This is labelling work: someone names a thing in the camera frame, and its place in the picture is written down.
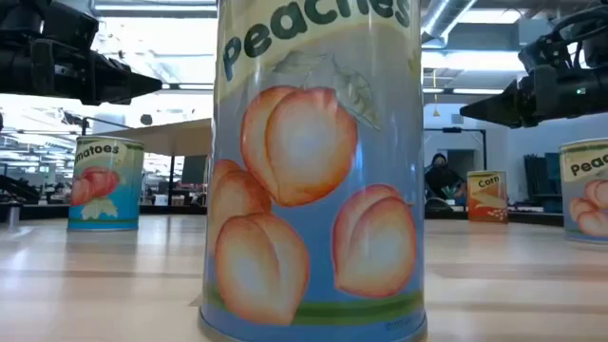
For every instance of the small grey post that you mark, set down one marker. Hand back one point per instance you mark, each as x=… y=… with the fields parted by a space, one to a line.
x=13 y=216

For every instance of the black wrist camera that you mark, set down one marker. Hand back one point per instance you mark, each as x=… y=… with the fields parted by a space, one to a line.
x=62 y=24
x=541 y=54

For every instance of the wooden shelf with black legs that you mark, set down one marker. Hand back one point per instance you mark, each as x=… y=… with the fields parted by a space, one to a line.
x=161 y=138

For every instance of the yellow hanging pendant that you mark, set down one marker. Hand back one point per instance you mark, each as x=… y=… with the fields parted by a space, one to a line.
x=435 y=111

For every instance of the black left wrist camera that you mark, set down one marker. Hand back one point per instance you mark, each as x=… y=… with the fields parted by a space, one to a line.
x=62 y=24

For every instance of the silver ventilation duct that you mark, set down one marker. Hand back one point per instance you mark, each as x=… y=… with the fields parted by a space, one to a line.
x=444 y=16

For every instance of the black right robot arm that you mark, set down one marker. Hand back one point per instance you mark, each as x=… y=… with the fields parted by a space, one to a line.
x=599 y=47

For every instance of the dark monitor screen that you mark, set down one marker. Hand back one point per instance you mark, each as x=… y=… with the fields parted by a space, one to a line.
x=195 y=169

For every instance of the person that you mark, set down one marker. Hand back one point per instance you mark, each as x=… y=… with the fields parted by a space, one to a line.
x=439 y=178

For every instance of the blue tomatoes can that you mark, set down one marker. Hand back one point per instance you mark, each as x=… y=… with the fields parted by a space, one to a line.
x=107 y=199

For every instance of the small green plant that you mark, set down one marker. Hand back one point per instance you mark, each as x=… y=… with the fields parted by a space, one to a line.
x=449 y=192

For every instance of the black round ceiling fixture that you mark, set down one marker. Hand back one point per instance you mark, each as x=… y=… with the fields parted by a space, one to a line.
x=146 y=119

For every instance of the ceiling light strip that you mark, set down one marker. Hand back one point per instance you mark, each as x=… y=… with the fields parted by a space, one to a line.
x=477 y=90

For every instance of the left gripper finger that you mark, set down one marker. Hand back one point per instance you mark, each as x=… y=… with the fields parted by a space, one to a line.
x=123 y=85

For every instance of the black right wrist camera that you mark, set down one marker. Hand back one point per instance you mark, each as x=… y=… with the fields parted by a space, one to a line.
x=541 y=54

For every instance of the black metal frame stand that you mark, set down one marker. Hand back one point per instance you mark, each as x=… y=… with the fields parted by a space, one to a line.
x=451 y=129

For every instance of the orange corn can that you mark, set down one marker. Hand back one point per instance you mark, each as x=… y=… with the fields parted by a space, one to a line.
x=487 y=199

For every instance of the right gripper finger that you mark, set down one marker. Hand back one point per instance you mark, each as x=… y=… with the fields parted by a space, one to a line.
x=499 y=107

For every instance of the dark office chair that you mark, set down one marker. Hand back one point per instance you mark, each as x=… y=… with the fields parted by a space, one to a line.
x=437 y=204

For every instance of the dark cabinet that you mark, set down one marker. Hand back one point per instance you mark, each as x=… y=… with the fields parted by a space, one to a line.
x=541 y=180

